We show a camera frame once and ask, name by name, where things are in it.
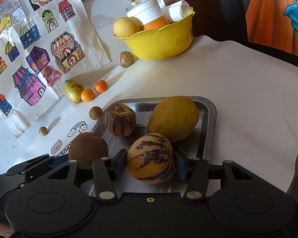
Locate large brown round fruit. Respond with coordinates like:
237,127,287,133
68,132,109,164

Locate pale striped pepino melon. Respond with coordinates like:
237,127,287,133
126,133,175,184

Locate dark striped pepino melon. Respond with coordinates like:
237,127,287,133
105,103,137,137

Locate large yellow mango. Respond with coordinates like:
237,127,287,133
147,96,199,143

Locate orange tangerine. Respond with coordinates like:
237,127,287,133
94,80,108,93
81,89,94,102

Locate metal tray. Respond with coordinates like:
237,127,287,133
91,96,217,195

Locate small brown nut fruit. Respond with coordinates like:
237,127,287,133
38,126,48,136

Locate small brown kiwi fruit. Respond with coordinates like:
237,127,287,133
89,106,103,120

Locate yellow green pear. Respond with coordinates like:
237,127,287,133
64,80,84,103

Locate white printed tablecloth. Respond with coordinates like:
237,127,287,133
0,36,298,191

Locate small beige striped melon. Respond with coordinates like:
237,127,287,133
118,51,134,68

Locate houses children drawing paper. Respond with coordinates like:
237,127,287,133
0,0,109,136

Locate yellow plastic bowl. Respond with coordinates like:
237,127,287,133
122,7,195,61

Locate yellow apple in bowl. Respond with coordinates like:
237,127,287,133
113,17,140,38

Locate white rolled paper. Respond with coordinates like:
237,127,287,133
167,0,191,22

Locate white orange cup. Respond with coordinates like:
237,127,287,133
126,0,169,31

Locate orange dress woman painting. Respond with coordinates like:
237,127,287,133
245,0,298,56

